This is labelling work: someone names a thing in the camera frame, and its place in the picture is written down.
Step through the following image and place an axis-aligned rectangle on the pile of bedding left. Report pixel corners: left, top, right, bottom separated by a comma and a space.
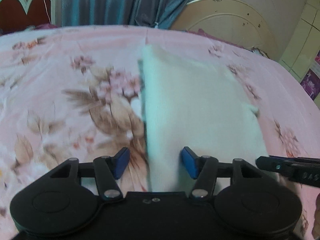
23, 23, 58, 31

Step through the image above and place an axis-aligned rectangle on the pink floral bed sheet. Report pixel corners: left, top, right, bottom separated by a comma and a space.
1, 26, 319, 239

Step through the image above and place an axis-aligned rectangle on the cream round headboard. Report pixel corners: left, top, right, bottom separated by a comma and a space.
170, 0, 280, 61

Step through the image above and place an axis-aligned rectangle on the blue grey curtain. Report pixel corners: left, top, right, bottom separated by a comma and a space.
62, 0, 191, 29

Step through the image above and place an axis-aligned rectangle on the cream white knit garment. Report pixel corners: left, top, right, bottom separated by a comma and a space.
139, 44, 268, 192

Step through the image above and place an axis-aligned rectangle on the red heart-shaped headboard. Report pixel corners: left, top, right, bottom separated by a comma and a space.
1, 0, 56, 35

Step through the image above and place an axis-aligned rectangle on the cream wardrobe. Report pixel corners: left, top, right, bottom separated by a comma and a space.
278, 0, 320, 83

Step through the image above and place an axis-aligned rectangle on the purple pillow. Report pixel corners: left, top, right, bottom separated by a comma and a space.
185, 28, 244, 48

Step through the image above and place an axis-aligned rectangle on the patterned cushion right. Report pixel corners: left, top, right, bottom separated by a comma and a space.
251, 47, 269, 59

